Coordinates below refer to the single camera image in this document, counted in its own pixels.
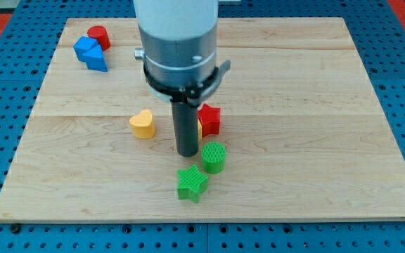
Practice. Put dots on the yellow hexagon block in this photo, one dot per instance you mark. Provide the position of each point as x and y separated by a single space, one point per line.
200 131

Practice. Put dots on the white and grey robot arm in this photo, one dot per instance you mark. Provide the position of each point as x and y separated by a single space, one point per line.
179 53

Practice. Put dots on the red star block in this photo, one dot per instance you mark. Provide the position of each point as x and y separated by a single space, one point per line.
210 119

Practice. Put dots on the green star block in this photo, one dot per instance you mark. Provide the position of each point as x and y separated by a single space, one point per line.
191 183

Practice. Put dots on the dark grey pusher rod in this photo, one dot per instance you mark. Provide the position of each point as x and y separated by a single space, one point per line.
185 120

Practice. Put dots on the green cylinder block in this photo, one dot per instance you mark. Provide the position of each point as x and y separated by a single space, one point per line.
213 157

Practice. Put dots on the yellow heart block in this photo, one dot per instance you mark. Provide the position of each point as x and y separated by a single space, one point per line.
143 125

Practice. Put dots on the wooden board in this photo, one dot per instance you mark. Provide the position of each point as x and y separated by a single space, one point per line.
305 135

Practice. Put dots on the blue triangle block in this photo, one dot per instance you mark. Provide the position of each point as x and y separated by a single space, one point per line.
95 60

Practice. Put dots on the red cylinder block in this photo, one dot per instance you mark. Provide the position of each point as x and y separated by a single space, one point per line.
100 34

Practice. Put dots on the blue cube block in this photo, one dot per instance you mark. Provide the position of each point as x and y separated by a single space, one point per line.
82 45

